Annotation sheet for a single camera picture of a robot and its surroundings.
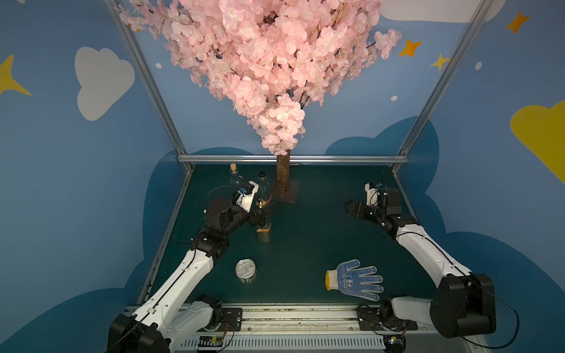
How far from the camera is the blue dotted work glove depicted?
32.2 inches

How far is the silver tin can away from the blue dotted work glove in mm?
287

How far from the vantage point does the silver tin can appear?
802 mm
